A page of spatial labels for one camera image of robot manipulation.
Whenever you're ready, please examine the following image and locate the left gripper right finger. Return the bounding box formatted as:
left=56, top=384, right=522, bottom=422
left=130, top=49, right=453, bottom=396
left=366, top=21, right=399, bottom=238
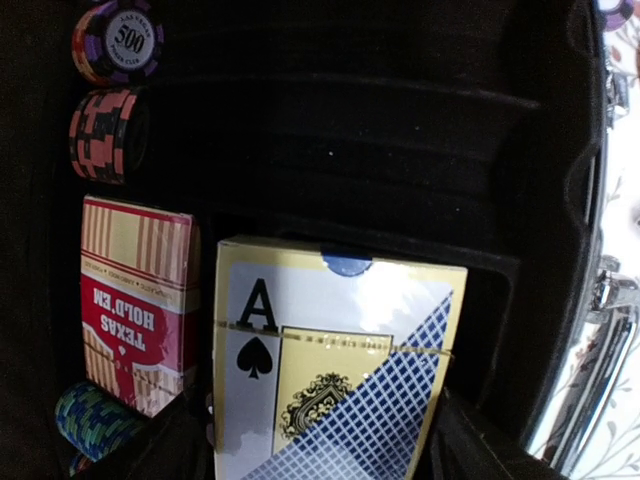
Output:
left=434, top=389, right=563, bottom=480

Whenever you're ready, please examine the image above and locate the green blue chip stack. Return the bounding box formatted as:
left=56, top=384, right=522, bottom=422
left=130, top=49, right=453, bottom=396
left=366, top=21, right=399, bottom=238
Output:
left=54, top=381, right=147, bottom=477

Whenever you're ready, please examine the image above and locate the salmon black chip stack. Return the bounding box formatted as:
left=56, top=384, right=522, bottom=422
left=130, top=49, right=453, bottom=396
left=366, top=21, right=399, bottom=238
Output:
left=69, top=86, right=150, bottom=185

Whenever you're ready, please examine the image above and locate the purple 500 chip stack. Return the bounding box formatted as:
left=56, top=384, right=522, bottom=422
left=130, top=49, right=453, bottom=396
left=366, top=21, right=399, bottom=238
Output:
left=71, top=1, right=165, bottom=87

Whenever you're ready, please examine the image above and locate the black poker set case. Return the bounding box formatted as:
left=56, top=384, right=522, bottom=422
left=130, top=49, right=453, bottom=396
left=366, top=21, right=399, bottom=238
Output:
left=1, top=1, right=609, bottom=479

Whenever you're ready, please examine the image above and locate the blue playing card deck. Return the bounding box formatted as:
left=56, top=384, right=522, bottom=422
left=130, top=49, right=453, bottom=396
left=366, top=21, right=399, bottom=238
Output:
left=212, top=236, right=468, bottom=479

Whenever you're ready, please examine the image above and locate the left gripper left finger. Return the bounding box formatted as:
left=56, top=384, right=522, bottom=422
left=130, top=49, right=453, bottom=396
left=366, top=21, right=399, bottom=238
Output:
left=79, top=399, right=215, bottom=479

